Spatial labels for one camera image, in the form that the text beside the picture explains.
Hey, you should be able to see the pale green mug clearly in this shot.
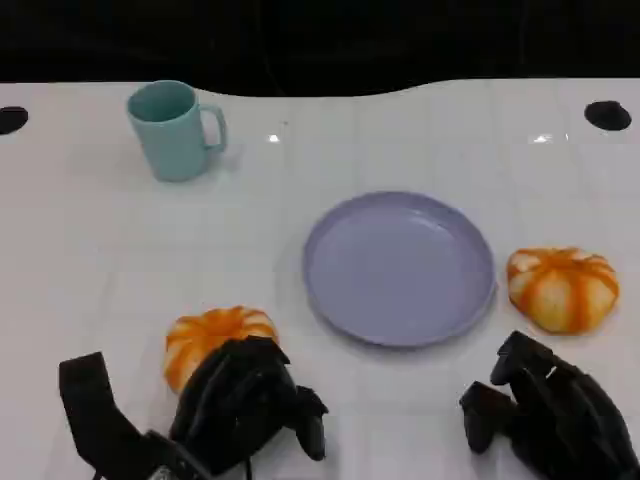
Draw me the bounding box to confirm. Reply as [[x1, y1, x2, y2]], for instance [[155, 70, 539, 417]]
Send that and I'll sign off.
[[125, 80, 229, 183]]

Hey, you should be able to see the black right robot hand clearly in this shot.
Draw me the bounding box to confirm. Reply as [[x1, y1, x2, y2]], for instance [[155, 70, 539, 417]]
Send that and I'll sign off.
[[459, 330, 640, 480]]

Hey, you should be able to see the black table grommet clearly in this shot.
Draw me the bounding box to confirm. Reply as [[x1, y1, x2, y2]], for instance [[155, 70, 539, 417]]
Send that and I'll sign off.
[[583, 100, 633, 133], [0, 105, 29, 136]]

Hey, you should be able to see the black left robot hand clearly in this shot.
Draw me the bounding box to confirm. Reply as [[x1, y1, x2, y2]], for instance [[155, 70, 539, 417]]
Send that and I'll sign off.
[[168, 335, 329, 476]]

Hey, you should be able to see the lilac plate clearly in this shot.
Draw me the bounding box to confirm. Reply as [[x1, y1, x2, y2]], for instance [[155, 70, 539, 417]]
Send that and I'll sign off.
[[301, 190, 498, 349]]

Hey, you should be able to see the orange white toy bread roll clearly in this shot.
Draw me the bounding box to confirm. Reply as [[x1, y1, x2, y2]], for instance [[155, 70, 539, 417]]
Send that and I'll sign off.
[[165, 305, 280, 394], [506, 246, 621, 335]]

